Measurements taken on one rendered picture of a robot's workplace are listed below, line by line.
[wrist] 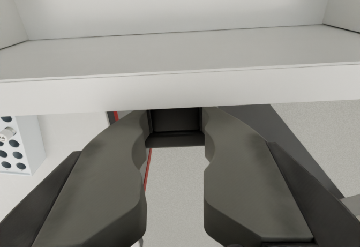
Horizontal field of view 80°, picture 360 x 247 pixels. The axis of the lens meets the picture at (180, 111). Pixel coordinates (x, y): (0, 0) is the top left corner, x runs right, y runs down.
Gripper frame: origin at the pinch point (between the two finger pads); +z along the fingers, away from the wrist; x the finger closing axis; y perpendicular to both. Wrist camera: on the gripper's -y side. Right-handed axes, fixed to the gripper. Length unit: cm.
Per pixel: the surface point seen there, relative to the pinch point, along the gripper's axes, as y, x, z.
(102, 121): 9.2, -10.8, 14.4
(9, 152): 11.1, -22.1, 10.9
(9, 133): 7.7, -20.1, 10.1
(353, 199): 31.9, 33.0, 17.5
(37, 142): 11.4, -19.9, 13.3
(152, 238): 166, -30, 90
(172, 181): 104, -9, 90
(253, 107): 38, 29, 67
